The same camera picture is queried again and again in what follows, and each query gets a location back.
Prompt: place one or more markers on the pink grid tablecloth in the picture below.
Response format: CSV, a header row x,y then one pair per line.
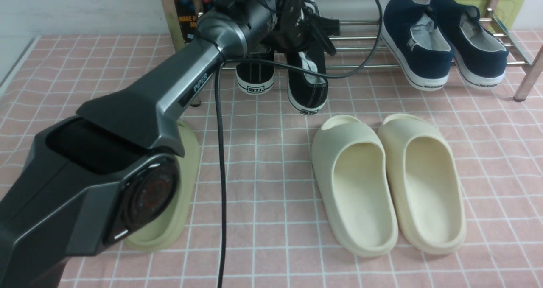
x,y
278,232

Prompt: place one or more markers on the silver metal shoe rack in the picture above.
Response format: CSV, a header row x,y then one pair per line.
x,y
219,40

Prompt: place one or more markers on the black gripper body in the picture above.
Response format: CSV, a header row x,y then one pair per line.
x,y
287,26

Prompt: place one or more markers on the dark book with orange text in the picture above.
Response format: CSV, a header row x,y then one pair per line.
x,y
188,16

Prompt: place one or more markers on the right green foam slipper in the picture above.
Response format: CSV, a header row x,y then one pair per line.
x,y
167,228

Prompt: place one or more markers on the right navy slip-on shoe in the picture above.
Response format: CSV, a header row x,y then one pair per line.
x,y
480,57

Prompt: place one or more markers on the right cream foam slipper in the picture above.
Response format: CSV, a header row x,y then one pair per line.
x,y
424,183

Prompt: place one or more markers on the left cream foam slipper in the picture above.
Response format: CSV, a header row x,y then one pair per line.
x,y
348,162

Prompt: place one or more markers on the left navy slip-on shoe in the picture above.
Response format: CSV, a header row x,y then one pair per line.
x,y
411,32

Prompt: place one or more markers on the yellow box behind rack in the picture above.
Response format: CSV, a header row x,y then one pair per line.
x,y
507,10

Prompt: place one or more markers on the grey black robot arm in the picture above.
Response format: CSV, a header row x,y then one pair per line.
x,y
97,177

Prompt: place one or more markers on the navy slip-on shoe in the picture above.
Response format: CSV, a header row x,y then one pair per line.
x,y
480,57
411,32

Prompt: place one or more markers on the cream foam slipper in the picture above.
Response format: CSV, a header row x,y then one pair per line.
x,y
348,162
424,183

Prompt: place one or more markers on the black canvas sneaker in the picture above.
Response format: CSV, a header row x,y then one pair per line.
x,y
256,78
308,93

